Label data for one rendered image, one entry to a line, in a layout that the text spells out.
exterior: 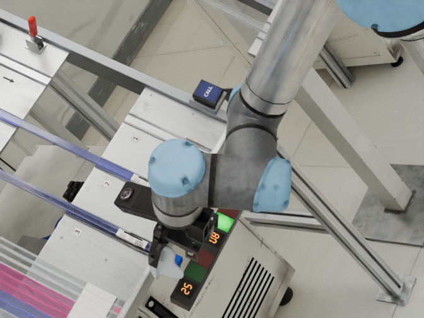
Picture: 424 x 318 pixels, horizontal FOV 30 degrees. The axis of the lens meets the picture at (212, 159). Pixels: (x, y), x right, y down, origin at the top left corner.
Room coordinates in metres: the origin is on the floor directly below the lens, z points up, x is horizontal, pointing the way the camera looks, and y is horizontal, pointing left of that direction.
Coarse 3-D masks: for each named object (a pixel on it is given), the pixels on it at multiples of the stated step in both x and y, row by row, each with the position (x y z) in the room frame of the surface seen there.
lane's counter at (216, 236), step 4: (216, 232) 1.19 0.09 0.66; (220, 232) 1.19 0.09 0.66; (212, 236) 1.19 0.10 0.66; (216, 236) 1.19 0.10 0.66; (220, 236) 1.18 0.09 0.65; (224, 236) 1.18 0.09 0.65; (208, 240) 1.19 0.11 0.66; (212, 240) 1.18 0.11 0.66; (216, 240) 1.18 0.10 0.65; (220, 240) 1.18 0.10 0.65; (212, 244) 1.18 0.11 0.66; (216, 244) 1.18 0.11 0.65
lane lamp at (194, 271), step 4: (192, 264) 1.16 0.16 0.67; (196, 264) 1.16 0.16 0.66; (188, 268) 1.16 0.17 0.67; (192, 268) 1.16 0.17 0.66; (196, 268) 1.16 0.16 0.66; (200, 268) 1.15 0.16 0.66; (204, 268) 1.15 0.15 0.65; (184, 272) 1.16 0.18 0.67; (188, 272) 1.16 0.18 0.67; (192, 272) 1.15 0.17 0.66; (196, 272) 1.15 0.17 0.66; (200, 272) 1.15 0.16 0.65; (204, 272) 1.15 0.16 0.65; (188, 276) 1.15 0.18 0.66; (192, 276) 1.15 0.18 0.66; (196, 276) 1.14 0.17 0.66; (200, 276) 1.14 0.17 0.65; (196, 280) 1.14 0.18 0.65; (200, 280) 1.14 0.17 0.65
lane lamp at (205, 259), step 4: (200, 252) 1.17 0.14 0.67; (204, 252) 1.17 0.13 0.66; (208, 252) 1.17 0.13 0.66; (200, 256) 1.17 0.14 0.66; (204, 256) 1.17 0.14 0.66; (208, 256) 1.16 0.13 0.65; (212, 256) 1.16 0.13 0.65; (200, 260) 1.16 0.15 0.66; (204, 260) 1.16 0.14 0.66; (208, 260) 1.16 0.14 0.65; (212, 260) 1.16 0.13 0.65; (200, 264) 1.16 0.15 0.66; (204, 264) 1.16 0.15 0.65; (208, 264) 1.15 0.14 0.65
